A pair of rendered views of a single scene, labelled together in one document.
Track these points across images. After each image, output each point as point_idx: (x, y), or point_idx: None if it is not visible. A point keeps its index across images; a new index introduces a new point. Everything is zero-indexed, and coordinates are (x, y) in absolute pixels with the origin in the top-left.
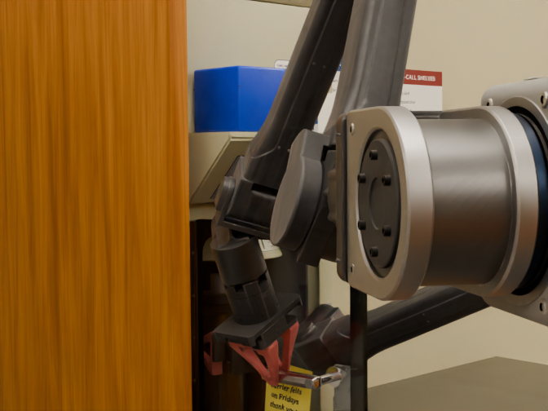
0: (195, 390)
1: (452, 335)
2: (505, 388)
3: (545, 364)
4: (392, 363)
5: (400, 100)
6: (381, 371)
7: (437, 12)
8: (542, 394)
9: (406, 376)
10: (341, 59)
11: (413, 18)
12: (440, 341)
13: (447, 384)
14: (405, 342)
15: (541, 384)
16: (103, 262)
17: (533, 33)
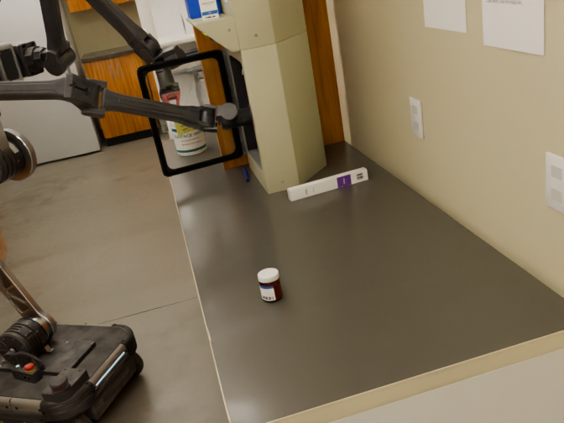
0: None
1: (559, 250)
2: (414, 281)
3: (524, 342)
4: (496, 225)
5: (46, 36)
6: (487, 224)
7: None
8: (378, 295)
9: (509, 248)
10: (96, 11)
11: (42, 15)
12: (544, 245)
13: (449, 257)
14: (507, 216)
15: (417, 305)
16: None
17: None
